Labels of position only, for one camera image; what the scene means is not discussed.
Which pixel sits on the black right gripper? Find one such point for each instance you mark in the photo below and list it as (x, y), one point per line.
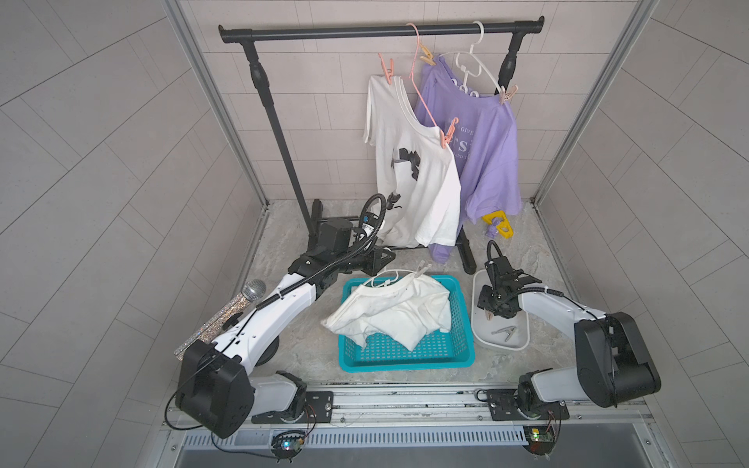
(482, 301)

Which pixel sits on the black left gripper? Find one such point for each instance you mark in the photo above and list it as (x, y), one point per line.
(373, 263)

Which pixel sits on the grey white clothespin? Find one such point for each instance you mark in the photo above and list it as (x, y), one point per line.
(506, 332)

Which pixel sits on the white garment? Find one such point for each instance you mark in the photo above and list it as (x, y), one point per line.
(414, 172)
(406, 310)

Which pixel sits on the pink clothespin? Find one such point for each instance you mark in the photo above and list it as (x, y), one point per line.
(388, 68)
(507, 94)
(448, 136)

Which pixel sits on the purple t-shirt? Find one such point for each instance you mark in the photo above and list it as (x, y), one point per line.
(485, 144)

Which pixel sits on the beige clothespin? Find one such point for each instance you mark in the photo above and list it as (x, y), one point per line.
(425, 55)

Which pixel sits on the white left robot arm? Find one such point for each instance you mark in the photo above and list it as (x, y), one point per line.
(217, 387)

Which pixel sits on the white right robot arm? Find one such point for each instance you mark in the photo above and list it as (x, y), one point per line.
(612, 361)

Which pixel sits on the white plastic clothespin tray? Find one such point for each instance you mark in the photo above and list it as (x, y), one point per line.
(482, 323)

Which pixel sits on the yellow plastic triangle toy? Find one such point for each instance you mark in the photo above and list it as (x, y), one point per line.
(500, 220)

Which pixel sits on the teal plastic laundry basket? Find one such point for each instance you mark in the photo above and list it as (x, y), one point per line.
(436, 351)

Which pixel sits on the silver microphone head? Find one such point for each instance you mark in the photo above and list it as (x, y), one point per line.
(254, 290)

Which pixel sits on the black round base stand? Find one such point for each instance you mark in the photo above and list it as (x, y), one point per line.
(269, 353)

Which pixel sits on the right circuit board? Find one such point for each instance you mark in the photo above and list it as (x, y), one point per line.
(541, 440)

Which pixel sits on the circuit board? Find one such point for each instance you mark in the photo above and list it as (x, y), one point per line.
(541, 440)
(289, 444)

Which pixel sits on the left circuit board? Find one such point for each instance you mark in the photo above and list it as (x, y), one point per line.
(289, 444)

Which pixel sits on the black metal clothes rack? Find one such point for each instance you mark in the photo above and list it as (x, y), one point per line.
(248, 38)

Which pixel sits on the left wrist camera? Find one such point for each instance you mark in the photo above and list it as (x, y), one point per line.
(365, 226)

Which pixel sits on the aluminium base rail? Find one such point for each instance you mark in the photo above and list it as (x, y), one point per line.
(420, 416)

